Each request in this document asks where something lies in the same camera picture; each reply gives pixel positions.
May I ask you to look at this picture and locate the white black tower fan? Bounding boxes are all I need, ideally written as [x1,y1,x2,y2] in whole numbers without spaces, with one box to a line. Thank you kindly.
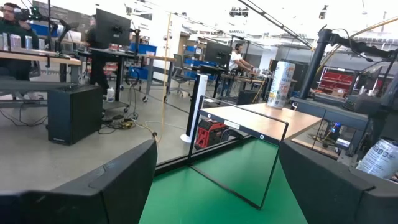
[180,73,209,144]

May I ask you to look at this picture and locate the floor cable bundle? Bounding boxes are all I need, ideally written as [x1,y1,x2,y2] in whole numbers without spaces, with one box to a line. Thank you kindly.
[98,113,141,134]

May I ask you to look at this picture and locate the green table mat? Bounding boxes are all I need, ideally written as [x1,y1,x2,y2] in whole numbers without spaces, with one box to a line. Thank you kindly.
[139,136,308,224]

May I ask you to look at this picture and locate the black computer tower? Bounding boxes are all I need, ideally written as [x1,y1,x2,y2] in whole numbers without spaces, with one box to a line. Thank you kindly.
[47,84,103,146]

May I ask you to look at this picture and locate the black aluminium rig frame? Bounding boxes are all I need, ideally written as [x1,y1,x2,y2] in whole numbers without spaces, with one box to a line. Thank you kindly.
[154,133,252,177]

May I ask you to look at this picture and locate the wooden table on casters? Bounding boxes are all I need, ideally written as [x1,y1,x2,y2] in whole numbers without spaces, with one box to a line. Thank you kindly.
[146,54,177,103]

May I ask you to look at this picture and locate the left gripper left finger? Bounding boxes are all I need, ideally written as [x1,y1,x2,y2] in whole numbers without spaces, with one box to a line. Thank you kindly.
[0,139,159,224]

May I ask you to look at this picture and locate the blue storage bin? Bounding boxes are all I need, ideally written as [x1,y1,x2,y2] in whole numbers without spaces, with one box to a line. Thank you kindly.
[129,42,158,55]
[129,65,150,80]

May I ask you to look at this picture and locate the grey office chair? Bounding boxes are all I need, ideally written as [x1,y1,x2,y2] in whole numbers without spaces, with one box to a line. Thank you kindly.
[170,53,195,97]

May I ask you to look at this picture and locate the black desk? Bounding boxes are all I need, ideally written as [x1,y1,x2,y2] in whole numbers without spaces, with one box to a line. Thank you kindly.
[77,46,147,103]

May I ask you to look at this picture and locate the small black computer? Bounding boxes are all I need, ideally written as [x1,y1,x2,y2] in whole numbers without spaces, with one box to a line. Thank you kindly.
[236,89,261,106]

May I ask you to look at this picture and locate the grey desk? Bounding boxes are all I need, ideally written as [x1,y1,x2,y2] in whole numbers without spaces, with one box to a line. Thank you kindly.
[290,96,369,156]

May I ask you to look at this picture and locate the tall white Celsius can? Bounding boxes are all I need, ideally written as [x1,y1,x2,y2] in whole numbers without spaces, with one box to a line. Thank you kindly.
[266,60,297,110]
[356,138,398,180]

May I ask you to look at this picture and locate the person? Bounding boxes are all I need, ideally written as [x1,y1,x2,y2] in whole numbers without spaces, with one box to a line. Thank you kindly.
[85,15,109,94]
[228,42,259,73]
[0,2,40,82]

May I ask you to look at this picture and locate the large black monitor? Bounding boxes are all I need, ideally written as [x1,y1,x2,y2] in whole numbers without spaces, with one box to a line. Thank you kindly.
[95,8,132,47]

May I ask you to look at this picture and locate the wooden desk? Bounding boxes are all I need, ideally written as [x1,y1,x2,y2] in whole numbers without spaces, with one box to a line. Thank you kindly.
[198,63,271,100]
[0,49,82,85]

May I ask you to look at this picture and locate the red bin rack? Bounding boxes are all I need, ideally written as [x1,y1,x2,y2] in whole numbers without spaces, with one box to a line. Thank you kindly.
[317,67,355,94]

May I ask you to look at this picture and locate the grey low bench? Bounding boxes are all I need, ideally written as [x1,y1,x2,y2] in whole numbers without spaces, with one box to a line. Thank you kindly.
[0,79,75,108]

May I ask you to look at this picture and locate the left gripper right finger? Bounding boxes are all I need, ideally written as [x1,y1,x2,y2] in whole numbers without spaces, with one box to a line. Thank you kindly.
[279,140,398,224]

